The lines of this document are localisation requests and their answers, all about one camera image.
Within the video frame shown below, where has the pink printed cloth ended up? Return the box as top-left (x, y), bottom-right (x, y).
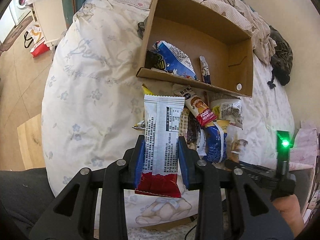
top-left (287, 120), bottom-right (320, 213)

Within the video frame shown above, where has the light wooden board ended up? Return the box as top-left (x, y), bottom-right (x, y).
top-left (17, 114), bottom-right (47, 169)

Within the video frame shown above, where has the white washing machine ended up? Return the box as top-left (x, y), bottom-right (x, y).
top-left (10, 0), bottom-right (32, 27)

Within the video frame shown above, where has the beige checked duvet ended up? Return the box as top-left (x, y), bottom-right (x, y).
top-left (89, 0), bottom-right (278, 65)

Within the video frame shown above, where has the slim white and blue packet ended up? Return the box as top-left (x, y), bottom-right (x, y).
top-left (199, 56), bottom-right (212, 85)

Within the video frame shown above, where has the flat cardboard piece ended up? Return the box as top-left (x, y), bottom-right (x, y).
top-left (140, 216), bottom-right (193, 232)

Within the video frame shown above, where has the clear biscuit packet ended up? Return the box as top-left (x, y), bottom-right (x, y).
top-left (209, 97), bottom-right (244, 130)

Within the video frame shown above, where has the yellow and black packet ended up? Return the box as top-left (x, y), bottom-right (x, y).
top-left (132, 120), bottom-right (146, 131)

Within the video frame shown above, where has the blue and yellow snack packet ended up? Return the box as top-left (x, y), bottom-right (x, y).
top-left (203, 119), bottom-right (230, 163)

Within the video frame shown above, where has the white cabinet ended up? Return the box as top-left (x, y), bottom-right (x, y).
top-left (31, 0), bottom-right (67, 49)

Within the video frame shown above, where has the pink plaid snack packet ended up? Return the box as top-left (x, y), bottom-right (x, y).
top-left (179, 107), bottom-right (190, 144)

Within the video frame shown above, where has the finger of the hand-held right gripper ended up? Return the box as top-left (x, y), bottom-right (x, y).
top-left (224, 160), bottom-right (276, 178)

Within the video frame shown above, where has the grey cloth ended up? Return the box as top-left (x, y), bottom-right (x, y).
top-left (137, 20), bottom-right (149, 39)

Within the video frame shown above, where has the person's dark trouser leg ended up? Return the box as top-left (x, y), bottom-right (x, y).
top-left (0, 169), bottom-right (58, 240)

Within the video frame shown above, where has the dark brown bar packet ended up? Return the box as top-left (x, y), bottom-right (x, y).
top-left (187, 114), bottom-right (200, 147)

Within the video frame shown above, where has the brown cardboard box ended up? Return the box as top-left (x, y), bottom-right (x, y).
top-left (136, 0), bottom-right (254, 98)

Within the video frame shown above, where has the camouflage garment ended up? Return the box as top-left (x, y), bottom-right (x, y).
top-left (267, 25), bottom-right (293, 89)

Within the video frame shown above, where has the red and white shopping bag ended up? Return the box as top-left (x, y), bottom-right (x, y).
top-left (24, 25), bottom-right (50, 58)

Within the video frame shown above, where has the black snack packet green print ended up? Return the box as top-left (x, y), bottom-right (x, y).
top-left (145, 50), bottom-right (167, 71)

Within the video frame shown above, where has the black cable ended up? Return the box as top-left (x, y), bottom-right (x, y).
top-left (184, 224), bottom-right (200, 240)

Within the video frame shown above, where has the blue and white snack bag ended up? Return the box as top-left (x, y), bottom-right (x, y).
top-left (153, 40), bottom-right (198, 80)

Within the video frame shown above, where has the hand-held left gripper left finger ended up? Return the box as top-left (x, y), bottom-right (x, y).
top-left (29, 135), bottom-right (146, 240)

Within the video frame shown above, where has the white and red snack packet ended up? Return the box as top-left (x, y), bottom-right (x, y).
top-left (134, 94), bottom-right (186, 198)

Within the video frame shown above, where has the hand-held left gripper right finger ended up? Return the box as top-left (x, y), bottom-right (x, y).
top-left (178, 137), bottom-right (294, 240)

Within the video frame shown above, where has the brown doormat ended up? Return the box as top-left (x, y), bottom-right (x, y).
top-left (0, 15), bottom-right (33, 53)

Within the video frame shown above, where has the teal headboard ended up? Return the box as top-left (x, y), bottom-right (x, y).
top-left (61, 0), bottom-right (83, 28)

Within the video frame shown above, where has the white cartoon packet red label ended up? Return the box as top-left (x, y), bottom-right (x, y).
top-left (172, 84), bottom-right (217, 127)

